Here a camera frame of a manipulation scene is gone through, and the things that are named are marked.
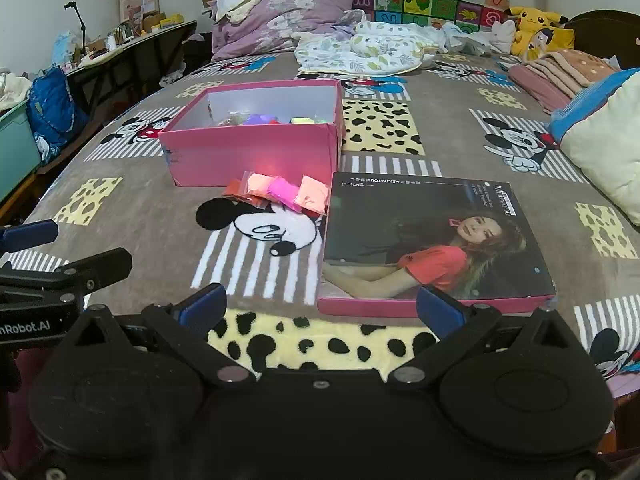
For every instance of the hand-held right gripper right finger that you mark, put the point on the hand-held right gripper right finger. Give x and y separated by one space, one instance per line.
440 310

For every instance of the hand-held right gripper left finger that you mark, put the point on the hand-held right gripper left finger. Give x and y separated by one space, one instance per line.
202 306

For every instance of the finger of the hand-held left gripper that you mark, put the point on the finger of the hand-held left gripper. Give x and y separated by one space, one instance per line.
100 267
30 234

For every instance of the box lid with photo print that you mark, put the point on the box lid with photo print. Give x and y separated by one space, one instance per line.
425 240

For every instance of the orange-red clay packet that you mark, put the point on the orange-red clay packet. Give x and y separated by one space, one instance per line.
235 189

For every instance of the salmon clay packet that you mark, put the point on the salmon clay packet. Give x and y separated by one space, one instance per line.
257 183

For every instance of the magenta clay packet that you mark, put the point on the magenta clay packet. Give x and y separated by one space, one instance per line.
282 191

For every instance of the peach clay packet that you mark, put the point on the peach clay packet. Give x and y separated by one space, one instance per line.
311 195

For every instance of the pink cardboard box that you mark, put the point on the pink cardboard box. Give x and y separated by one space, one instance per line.
250 152

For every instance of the pile of coloured clay packets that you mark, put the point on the pile of coloured clay packets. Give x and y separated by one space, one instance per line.
260 120

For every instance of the cartoon mouse printed blanket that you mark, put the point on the cartoon mouse printed blanket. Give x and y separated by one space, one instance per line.
150 220

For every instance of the teal storage bin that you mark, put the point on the teal storage bin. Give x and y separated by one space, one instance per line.
15 150

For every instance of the blue fabric bag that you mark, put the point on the blue fabric bag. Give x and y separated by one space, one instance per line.
52 105

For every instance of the pile of light clothes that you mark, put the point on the pile of light clothes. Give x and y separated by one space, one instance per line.
12 87

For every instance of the light blue packet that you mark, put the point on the light blue packet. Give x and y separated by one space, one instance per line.
64 47

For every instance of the cluttered desk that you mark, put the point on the cluttered desk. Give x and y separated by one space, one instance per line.
135 45

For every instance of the black phone stand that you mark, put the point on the black phone stand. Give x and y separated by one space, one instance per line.
80 20

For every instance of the blue and cream pillow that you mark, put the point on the blue and cream pillow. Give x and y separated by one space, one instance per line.
605 130

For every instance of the yellow box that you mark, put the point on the yellow box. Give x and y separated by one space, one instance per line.
167 21

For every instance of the cardboard picture box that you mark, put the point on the cardboard picture box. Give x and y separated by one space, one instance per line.
137 2

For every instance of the folded pink and tan blanket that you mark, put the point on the folded pink and tan blanket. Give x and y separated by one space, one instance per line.
560 75

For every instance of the white leaf-print blanket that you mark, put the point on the white leaf-print blanket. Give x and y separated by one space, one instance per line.
360 50

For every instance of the white crumpled cloth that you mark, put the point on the white crumpled cloth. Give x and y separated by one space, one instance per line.
480 35

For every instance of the purple floral quilt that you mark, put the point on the purple floral quilt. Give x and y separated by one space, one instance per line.
280 20

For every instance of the yellow plush toy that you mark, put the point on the yellow plush toy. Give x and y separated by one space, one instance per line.
537 30

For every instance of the colourful alphabet foam mat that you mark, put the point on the colourful alphabet foam mat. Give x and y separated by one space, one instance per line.
420 2

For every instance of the dark wooden headboard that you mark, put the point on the dark wooden headboard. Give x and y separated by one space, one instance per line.
605 30

